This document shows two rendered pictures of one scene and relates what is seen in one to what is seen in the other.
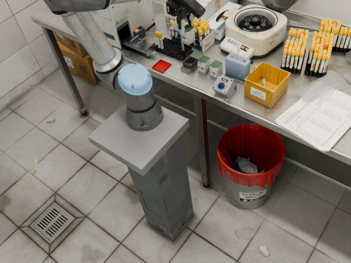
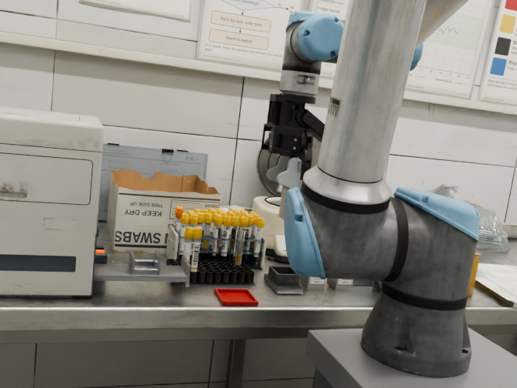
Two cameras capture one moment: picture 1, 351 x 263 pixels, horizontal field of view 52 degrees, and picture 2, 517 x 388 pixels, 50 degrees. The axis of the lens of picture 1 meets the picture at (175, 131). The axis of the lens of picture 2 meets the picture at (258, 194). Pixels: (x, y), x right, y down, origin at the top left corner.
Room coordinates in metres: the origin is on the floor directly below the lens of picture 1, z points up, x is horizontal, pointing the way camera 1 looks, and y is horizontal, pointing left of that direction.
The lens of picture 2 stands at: (0.89, 0.90, 1.23)
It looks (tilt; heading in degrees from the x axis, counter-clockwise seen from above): 9 degrees down; 296
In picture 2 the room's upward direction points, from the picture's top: 7 degrees clockwise
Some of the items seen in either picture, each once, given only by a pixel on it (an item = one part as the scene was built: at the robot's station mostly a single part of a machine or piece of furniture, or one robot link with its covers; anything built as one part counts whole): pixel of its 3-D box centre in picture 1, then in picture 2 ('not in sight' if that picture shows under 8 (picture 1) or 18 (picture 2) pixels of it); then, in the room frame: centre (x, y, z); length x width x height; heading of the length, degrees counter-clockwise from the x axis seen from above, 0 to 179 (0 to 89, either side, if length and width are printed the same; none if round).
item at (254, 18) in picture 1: (255, 24); not in sight; (1.42, -0.45, 0.97); 0.15 x 0.15 x 0.07
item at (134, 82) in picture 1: (136, 85); (426, 239); (1.00, 0.12, 1.08); 0.13 x 0.12 x 0.14; 35
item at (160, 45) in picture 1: (172, 41); (211, 251); (1.45, -0.06, 0.93); 0.17 x 0.09 x 0.11; 46
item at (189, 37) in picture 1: (187, 35); (293, 204); (1.31, -0.12, 1.05); 0.05 x 0.04 x 0.06; 134
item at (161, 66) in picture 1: (161, 66); (235, 296); (1.34, 0.01, 0.88); 0.07 x 0.07 x 0.01; 45
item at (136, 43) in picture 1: (135, 42); (131, 266); (1.51, 0.12, 0.92); 0.21 x 0.07 x 0.05; 45
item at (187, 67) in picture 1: (190, 63); (283, 279); (1.31, -0.12, 0.89); 0.09 x 0.05 x 0.04; 134
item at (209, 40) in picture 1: (191, 35); (215, 247); (1.50, -0.16, 0.91); 0.20 x 0.10 x 0.07; 45
